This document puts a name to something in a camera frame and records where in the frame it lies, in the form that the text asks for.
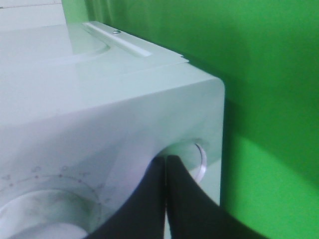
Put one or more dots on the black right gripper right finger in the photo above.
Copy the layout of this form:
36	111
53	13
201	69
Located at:
191	212

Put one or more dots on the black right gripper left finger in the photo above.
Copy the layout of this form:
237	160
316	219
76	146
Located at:
142	216

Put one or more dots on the round white door release button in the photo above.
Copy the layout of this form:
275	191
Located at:
192	155

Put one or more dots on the green table cloth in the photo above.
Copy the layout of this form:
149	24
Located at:
267	54

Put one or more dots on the white microwave oven body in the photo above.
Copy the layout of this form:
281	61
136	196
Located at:
85	107

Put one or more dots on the lower white microwave knob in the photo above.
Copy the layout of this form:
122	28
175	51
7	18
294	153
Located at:
49	214

